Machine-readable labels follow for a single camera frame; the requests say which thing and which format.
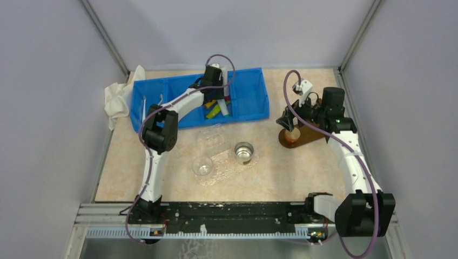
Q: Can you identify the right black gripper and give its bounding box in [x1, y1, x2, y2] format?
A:
[276, 91, 326, 132]

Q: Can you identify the white ceramic cup cork base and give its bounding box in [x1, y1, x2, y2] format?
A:
[284, 128, 301, 143]

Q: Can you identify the white toothpaste teal cap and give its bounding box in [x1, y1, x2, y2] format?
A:
[217, 99, 230, 117]

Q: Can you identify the silver metal cup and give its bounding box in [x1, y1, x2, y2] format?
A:
[234, 141, 254, 165]

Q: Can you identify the clear glass cup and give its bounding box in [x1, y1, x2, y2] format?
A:
[192, 156, 214, 176]

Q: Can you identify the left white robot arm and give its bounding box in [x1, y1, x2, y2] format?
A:
[129, 64, 227, 223]

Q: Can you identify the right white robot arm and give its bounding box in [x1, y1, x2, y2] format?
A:
[277, 86, 395, 237]

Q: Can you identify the tall white toothpaste tube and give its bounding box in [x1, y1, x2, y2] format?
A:
[220, 67, 230, 100]

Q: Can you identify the brown wooden tray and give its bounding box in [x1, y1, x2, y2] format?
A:
[278, 125, 325, 149]

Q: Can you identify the clear textured oval tray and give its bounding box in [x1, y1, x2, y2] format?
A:
[194, 146, 260, 187]

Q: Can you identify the yellow green tube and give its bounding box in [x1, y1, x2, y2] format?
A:
[205, 104, 221, 119]

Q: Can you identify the blue divided plastic bin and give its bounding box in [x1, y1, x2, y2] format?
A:
[130, 68, 270, 132]

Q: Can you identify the white crumpled cloth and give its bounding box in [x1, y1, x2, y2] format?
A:
[104, 65, 146, 131]

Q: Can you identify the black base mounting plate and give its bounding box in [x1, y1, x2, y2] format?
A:
[127, 202, 328, 238]

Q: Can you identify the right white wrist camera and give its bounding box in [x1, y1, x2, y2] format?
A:
[292, 78, 313, 107]

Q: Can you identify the aluminium frame rail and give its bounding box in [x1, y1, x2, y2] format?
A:
[73, 202, 399, 240]

